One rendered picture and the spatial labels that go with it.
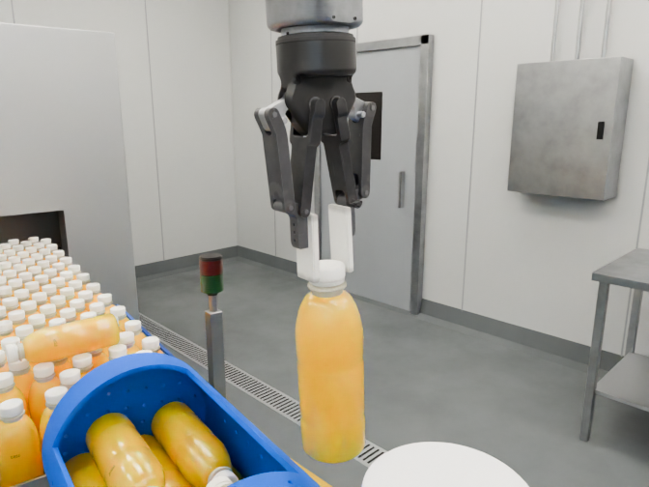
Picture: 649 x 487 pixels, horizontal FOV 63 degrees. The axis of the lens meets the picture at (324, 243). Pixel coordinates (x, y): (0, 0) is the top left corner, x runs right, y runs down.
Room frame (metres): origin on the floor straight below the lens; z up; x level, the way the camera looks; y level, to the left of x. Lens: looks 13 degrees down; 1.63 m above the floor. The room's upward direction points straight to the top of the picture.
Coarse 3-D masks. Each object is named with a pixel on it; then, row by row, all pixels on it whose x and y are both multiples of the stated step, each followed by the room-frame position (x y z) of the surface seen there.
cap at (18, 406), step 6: (6, 402) 0.87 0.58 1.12; (12, 402) 0.87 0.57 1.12; (18, 402) 0.87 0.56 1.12; (0, 408) 0.85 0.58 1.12; (6, 408) 0.85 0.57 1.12; (12, 408) 0.85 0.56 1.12; (18, 408) 0.86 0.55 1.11; (0, 414) 0.85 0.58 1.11; (6, 414) 0.85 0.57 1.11; (12, 414) 0.85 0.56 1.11; (18, 414) 0.86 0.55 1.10
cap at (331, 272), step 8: (320, 264) 0.53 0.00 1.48; (328, 264) 0.53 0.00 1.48; (336, 264) 0.53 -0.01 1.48; (320, 272) 0.51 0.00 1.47; (328, 272) 0.51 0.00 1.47; (336, 272) 0.52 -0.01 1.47; (344, 272) 0.53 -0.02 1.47; (320, 280) 0.51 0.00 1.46; (328, 280) 0.51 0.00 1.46; (336, 280) 0.52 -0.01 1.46; (344, 280) 0.53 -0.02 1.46
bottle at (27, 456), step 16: (0, 416) 0.86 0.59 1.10; (16, 416) 0.86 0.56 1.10; (0, 432) 0.84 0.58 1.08; (16, 432) 0.84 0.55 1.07; (32, 432) 0.86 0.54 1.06; (0, 448) 0.83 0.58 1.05; (16, 448) 0.84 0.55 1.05; (32, 448) 0.86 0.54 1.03; (0, 464) 0.83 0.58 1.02; (16, 464) 0.83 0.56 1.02; (32, 464) 0.85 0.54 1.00; (0, 480) 0.84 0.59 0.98; (16, 480) 0.83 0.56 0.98
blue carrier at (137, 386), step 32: (96, 384) 0.75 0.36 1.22; (128, 384) 0.82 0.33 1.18; (160, 384) 0.85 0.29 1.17; (192, 384) 0.89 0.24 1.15; (64, 416) 0.72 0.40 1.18; (96, 416) 0.79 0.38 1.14; (128, 416) 0.82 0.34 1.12; (224, 416) 0.83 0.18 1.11; (64, 448) 0.75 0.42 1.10; (256, 448) 0.74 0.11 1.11; (64, 480) 0.63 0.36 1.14; (256, 480) 0.51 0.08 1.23; (288, 480) 0.52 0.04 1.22
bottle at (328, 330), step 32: (320, 288) 0.52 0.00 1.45; (320, 320) 0.50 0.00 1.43; (352, 320) 0.51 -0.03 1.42; (320, 352) 0.50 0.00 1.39; (352, 352) 0.51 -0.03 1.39; (320, 384) 0.50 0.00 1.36; (352, 384) 0.51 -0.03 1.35; (320, 416) 0.50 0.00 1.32; (352, 416) 0.51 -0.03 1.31; (320, 448) 0.50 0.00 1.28; (352, 448) 0.51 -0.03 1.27
